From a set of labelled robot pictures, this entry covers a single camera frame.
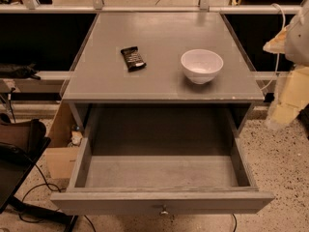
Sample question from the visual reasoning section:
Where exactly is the white cable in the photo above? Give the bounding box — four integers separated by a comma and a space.
260, 3, 288, 92

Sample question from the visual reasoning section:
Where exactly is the white bowl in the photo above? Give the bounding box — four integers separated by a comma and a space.
181, 49, 224, 84

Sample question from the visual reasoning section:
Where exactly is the metal drawer knob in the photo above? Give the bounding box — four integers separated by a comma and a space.
159, 205, 169, 216

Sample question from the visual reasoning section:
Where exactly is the black rxbar chocolate bar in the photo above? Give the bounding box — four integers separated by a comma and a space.
121, 46, 147, 73

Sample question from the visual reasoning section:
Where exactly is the open grey top drawer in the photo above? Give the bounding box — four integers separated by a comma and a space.
49, 103, 276, 217

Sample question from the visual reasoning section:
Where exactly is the cardboard box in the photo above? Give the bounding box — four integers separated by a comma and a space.
45, 102, 82, 179

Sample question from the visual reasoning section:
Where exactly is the black chair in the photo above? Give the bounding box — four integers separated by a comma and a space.
0, 113, 77, 232

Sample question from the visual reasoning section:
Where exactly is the black object on rail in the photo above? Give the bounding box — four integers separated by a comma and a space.
0, 63, 41, 80

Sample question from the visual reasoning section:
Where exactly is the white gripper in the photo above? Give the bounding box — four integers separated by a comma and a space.
263, 8, 309, 130

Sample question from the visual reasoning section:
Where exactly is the grey cabinet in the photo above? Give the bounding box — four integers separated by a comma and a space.
63, 12, 264, 136

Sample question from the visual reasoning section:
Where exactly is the black floor cable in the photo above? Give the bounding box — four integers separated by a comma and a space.
17, 163, 98, 232

